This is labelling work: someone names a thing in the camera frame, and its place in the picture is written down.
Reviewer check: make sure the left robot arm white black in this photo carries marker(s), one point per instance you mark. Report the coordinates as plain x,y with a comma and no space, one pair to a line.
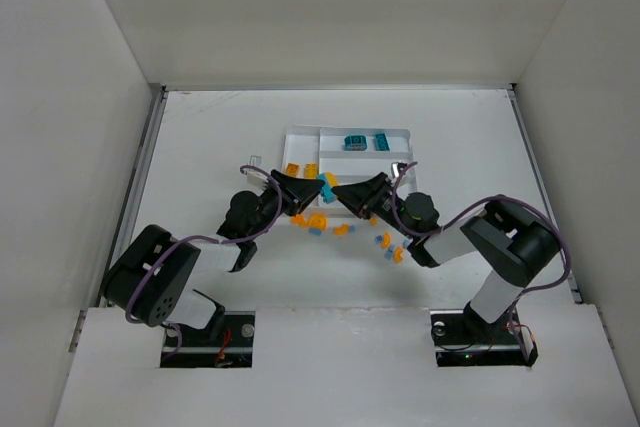
147,281

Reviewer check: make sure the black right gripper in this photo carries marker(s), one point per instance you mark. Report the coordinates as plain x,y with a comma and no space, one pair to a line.
378,195

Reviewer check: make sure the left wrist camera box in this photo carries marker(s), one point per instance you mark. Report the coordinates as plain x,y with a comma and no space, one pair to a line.
255,160

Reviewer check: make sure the yellow long lego brick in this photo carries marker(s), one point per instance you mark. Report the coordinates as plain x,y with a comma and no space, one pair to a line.
310,171

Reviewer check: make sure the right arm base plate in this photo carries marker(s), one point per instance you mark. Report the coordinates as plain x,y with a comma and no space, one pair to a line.
456,344

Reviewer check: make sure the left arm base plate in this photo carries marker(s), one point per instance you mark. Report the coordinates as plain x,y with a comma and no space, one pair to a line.
229,346

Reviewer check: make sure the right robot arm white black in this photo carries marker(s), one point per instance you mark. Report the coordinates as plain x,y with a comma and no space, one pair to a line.
516,240

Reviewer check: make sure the orange arch lego piece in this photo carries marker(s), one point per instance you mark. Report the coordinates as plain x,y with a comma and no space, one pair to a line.
317,222

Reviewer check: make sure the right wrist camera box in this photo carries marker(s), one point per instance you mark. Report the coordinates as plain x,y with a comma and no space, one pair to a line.
401,169

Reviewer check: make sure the teal round printed lego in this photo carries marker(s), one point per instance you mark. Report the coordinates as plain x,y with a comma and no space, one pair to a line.
355,143

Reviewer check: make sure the small orange lego brick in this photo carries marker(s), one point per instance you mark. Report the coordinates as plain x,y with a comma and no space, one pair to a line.
398,255

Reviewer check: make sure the white divided sorting tray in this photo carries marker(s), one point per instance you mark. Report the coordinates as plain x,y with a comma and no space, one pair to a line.
324,146

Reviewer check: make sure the orange curved lego piece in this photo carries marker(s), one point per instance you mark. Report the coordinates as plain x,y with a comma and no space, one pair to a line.
341,230

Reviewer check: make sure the orange curved lego right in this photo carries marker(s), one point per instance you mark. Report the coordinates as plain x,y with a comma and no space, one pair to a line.
383,240

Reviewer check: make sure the small orange square lego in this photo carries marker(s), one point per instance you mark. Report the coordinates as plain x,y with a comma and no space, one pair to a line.
292,169

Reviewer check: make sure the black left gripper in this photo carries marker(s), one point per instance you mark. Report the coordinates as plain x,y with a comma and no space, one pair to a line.
279,193

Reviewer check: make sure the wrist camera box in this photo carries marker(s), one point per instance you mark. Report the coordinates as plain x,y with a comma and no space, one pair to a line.
255,160
401,169

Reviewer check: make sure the teal yellow lego block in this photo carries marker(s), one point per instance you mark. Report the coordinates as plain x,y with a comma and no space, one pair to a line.
329,181

